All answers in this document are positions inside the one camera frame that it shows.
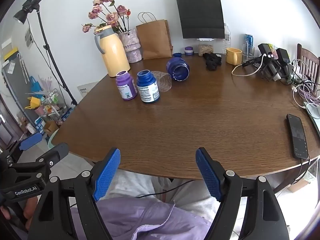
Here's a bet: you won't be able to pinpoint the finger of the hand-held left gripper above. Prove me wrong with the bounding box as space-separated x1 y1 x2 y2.
19 132 43 152
37 143 69 167

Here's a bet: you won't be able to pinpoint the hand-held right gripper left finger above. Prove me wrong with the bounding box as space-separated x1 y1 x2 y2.
27 147 121 240

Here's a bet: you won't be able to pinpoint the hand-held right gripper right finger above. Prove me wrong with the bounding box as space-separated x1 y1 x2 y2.
195 147 290 240

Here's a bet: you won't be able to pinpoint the clear plastic cup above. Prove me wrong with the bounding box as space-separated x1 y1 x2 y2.
150 70 173 93

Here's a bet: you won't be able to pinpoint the person's left hand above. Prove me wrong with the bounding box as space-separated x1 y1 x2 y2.
0 196 38 221

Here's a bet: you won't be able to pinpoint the white trousers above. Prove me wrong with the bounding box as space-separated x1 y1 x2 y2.
100 169 221 222

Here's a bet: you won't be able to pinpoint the cluttered storage cart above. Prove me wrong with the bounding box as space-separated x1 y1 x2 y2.
24 75 73 133

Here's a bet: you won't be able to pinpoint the grey refrigerator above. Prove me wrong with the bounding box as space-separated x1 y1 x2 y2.
1 55 34 130

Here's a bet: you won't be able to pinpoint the lilac garment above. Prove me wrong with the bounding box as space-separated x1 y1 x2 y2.
71 196 213 240

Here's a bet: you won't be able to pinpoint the white printed box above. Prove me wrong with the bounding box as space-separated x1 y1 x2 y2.
77 82 101 103

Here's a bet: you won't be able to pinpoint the black light stand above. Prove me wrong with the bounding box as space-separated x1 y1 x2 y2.
26 4 78 106

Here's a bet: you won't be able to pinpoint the cardboard box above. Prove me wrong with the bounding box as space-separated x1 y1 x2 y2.
286 177 312 193

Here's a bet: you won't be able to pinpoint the purple pill bottle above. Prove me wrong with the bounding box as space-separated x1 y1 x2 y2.
115 71 138 101

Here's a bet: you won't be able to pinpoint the black smartphone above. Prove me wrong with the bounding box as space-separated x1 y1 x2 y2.
286 114 309 159

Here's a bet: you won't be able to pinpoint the blue pill bottle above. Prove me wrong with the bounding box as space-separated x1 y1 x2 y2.
136 70 161 104

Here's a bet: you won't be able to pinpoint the yellow thermos jug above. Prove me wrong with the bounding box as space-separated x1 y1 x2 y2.
94 25 131 78

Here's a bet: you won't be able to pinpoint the black cloth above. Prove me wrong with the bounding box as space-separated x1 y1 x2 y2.
202 52 223 71

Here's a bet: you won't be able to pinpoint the large blue jar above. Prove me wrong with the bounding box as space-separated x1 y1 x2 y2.
166 57 190 81

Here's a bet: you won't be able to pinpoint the yellow mug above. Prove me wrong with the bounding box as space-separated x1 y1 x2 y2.
226 47 243 65

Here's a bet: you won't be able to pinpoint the glass jar of grains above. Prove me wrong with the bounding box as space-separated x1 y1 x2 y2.
198 44 214 57

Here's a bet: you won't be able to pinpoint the pale purple vase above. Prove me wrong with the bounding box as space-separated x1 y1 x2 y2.
118 29 143 63

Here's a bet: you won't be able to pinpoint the clear glass tumbler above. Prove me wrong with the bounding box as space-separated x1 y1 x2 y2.
242 44 255 57

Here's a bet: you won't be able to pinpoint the clear water bottle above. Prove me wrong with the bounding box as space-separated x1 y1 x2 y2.
222 23 231 55

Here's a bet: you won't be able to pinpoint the black studio light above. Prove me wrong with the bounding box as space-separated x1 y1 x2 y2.
13 0 45 24

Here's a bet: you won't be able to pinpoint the brown paper bag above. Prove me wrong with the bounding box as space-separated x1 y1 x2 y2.
136 12 173 60

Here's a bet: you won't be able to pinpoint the dried pink roses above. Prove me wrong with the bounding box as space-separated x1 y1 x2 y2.
82 0 132 34

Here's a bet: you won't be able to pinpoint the wooden chair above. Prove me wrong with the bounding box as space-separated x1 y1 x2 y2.
296 43 320 85

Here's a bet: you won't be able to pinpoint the black paper bag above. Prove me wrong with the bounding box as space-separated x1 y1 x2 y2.
174 0 225 39

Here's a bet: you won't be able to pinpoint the black cable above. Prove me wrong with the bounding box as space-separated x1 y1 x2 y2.
136 179 195 198

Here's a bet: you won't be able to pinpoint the white charging cable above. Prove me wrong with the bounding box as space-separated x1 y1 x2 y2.
231 54 266 77

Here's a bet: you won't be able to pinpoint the tangle of cables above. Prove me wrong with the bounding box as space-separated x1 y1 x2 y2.
290 59 320 110

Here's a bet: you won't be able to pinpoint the black camera device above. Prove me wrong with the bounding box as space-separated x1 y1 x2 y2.
257 43 275 61
276 48 291 67

